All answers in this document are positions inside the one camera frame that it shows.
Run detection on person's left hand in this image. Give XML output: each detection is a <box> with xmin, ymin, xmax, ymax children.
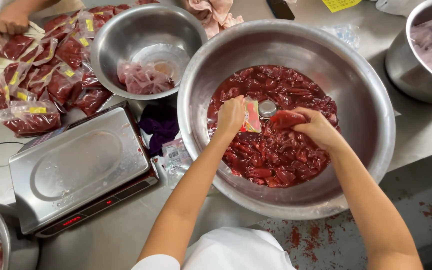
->
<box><xmin>216</xmin><ymin>95</ymin><xmax>247</xmax><ymax>139</ymax></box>

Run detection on person's right hand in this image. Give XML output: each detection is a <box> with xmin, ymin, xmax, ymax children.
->
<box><xmin>291</xmin><ymin>107</ymin><xmax>347</xmax><ymax>153</ymax></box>

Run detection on small colourful plastic pouch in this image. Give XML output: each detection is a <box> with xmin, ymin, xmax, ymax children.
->
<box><xmin>240</xmin><ymin>97</ymin><xmax>262</xmax><ymax>134</ymax></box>

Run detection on red raw meat slice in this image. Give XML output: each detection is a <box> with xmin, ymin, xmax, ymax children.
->
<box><xmin>269</xmin><ymin>110</ymin><xmax>307</xmax><ymax>130</ymax></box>

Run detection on large steel mixing bowl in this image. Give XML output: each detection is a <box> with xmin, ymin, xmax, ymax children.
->
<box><xmin>177</xmin><ymin>19</ymin><xmax>396</xmax><ymax>221</ymax></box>

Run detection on heap of red meat pieces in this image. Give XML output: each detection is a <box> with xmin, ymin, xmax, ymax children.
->
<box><xmin>206</xmin><ymin>65</ymin><xmax>341</xmax><ymax>188</ymax></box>

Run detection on purple cloth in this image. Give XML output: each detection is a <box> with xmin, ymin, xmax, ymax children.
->
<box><xmin>137</xmin><ymin>103</ymin><xmax>181</xmax><ymax>158</ymax></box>

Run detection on stack of empty clear pouches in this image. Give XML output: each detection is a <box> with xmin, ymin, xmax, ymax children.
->
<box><xmin>161</xmin><ymin>137</ymin><xmax>194</xmax><ymax>190</ymax></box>

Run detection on clear crumpled plastic wrap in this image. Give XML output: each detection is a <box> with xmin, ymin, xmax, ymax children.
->
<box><xmin>320</xmin><ymin>24</ymin><xmax>361</xmax><ymax>50</ymax></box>

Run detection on pink cloth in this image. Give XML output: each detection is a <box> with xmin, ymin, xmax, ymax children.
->
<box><xmin>185</xmin><ymin>0</ymin><xmax>245</xmax><ymax>40</ymax></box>

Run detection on crumpled stained plastic bags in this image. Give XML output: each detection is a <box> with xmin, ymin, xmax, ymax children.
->
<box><xmin>117</xmin><ymin>61</ymin><xmax>175</xmax><ymax>95</ymax></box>

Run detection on black flat device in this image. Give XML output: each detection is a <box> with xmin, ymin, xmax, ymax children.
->
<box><xmin>266</xmin><ymin>0</ymin><xmax>296</xmax><ymax>21</ymax></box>

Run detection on steel bowl with pink bags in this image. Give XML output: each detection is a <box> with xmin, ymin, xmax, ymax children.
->
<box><xmin>384</xmin><ymin>0</ymin><xmax>432</xmax><ymax>105</ymax></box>

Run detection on yellow paper sheet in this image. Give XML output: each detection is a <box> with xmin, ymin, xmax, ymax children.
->
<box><xmin>321</xmin><ymin>0</ymin><xmax>362</xmax><ymax>13</ymax></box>

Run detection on medium steel bowl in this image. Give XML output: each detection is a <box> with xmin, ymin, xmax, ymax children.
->
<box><xmin>90</xmin><ymin>3</ymin><xmax>208</xmax><ymax>101</ymax></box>

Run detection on white plastic bag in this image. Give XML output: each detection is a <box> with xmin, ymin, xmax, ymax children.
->
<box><xmin>375</xmin><ymin>0</ymin><xmax>416</xmax><ymax>18</ymax></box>

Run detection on person's white apron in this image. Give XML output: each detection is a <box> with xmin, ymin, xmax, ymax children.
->
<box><xmin>131</xmin><ymin>226</ymin><xmax>298</xmax><ymax>270</ymax></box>

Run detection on steel platform weighing scale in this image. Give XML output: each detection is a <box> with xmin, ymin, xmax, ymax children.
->
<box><xmin>8</xmin><ymin>101</ymin><xmax>160</xmax><ymax>239</ymax></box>

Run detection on pile of filled meat pouches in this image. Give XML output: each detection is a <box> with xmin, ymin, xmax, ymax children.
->
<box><xmin>0</xmin><ymin>0</ymin><xmax>160</xmax><ymax>138</ymax></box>

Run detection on filled meat pouch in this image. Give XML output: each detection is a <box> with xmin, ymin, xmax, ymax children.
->
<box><xmin>0</xmin><ymin>33</ymin><xmax>35</xmax><ymax>61</ymax></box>

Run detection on steel bowl with packets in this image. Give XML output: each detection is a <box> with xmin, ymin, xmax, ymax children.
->
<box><xmin>0</xmin><ymin>194</ymin><xmax>40</xmax><ymax>270</ymax></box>

